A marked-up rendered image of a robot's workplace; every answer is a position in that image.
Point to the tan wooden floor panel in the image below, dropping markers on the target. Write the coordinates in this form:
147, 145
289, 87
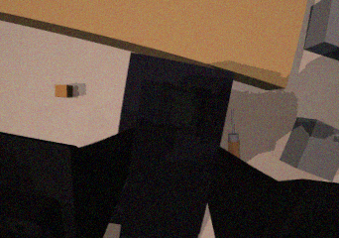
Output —
255, 39

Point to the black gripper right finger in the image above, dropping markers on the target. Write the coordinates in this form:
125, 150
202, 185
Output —
245, 203

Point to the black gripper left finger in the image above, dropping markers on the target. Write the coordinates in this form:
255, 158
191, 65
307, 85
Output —
86, 181

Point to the small orange cube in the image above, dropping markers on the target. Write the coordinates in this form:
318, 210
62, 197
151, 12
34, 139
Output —
64, 90

